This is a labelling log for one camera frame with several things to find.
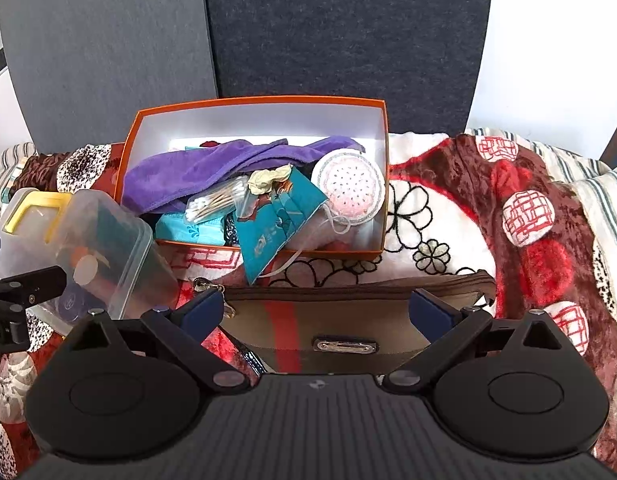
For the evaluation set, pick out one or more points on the grey fabric panel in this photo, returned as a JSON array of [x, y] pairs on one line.
[[103, 50]]

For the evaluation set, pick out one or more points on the blue tissue pack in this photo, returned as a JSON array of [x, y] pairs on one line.
[[188, 233]]

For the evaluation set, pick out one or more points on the beige cloth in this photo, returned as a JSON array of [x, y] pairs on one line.
[[268, 180]]

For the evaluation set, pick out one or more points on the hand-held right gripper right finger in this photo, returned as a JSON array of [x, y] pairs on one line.
[[431, 310]]

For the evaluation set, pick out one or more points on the red printed blanket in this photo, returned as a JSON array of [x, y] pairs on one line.
[[518, 255]]

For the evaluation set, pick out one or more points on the brown striped zip pouch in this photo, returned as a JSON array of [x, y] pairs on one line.
[[338, 310]]

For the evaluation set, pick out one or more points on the dark blue jar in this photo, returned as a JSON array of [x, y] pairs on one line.
[[79, 304]]

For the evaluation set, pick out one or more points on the cotton swabs bag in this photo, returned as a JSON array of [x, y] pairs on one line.
[[213, 203]]

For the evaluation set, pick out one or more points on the clear plastic storage box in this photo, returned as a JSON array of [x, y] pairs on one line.
[[118, 240]]

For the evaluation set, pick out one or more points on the striped bedsheet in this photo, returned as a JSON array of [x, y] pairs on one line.
[[563, 152]]

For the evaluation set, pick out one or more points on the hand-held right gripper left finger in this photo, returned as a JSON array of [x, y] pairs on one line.
[[204, 312]]

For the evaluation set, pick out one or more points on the purple cloth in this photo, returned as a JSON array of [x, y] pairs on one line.
[[188, 170]]

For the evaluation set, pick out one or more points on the orange cardboard box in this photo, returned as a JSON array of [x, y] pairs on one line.
[[238, 120]]

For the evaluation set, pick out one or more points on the pink round pad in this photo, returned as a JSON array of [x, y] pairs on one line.
[[348, 185]]

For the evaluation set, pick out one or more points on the dark blue fabric panel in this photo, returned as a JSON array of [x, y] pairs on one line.
[[348, 30]]

